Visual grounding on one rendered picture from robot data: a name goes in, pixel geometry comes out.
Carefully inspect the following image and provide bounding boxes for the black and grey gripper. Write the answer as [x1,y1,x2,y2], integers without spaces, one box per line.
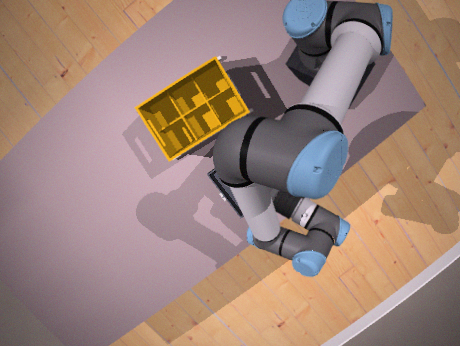
[268,187,317,228]

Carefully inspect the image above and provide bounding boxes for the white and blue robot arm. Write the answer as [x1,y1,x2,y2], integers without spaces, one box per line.
[213,0,393,277]

